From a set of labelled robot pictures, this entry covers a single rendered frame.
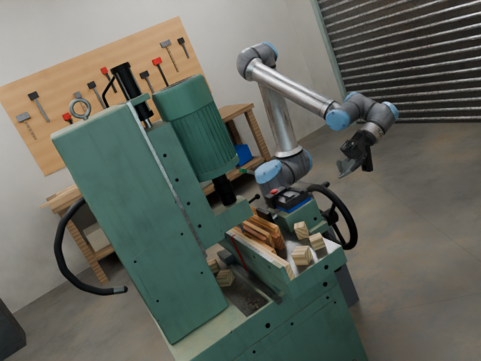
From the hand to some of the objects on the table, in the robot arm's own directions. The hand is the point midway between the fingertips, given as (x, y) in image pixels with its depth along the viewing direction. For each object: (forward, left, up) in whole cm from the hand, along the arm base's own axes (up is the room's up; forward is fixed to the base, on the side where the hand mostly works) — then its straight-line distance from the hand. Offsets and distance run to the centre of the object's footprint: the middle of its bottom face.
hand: (341, 177), depth 172 cm
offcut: (+23, -36, -2) cm, 43 cm away
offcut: (+33, -37, -2) cm, 50 cm away
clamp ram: (+10, -38, -1) cm, 39 cm away
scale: (+10, -53, +4) cm, 54 cm away
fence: (+10, -53, -2) cm, 54 cm away
